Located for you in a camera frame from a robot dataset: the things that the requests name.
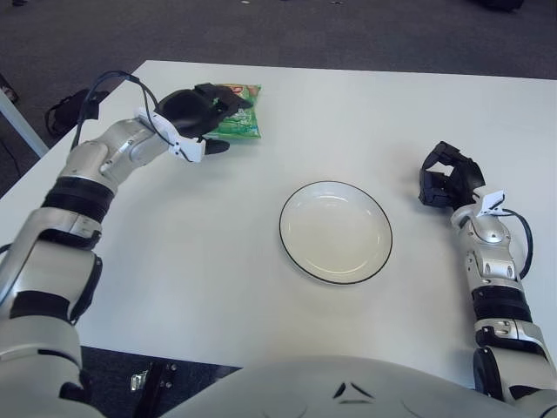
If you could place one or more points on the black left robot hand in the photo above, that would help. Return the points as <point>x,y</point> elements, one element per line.
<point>187,111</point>

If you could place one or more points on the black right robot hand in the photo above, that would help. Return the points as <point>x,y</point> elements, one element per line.
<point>465,174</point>

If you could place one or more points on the green chips snack bag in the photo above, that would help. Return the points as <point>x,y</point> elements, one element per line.
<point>241,126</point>

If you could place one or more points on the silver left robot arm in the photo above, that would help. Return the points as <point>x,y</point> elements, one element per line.
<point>52,270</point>

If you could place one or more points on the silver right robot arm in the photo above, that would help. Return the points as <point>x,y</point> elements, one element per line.
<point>496,265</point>

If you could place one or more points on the white plate with black rim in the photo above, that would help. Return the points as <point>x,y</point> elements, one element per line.
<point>335,235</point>

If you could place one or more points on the black backpack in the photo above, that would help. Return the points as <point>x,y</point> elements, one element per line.
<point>65,113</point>

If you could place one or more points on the white table leg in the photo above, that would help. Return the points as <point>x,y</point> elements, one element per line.
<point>24,126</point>

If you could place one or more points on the large black floor object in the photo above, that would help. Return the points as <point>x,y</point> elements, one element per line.
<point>500,3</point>

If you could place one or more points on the dark object beside table leg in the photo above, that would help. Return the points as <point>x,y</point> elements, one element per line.
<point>8,89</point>

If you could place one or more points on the grey robot torso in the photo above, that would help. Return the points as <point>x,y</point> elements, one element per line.
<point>326,392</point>

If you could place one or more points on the black bar with screws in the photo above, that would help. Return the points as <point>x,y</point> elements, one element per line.
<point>161,387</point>

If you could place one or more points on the silver metal bracket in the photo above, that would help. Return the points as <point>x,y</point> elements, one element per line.
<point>139,379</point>

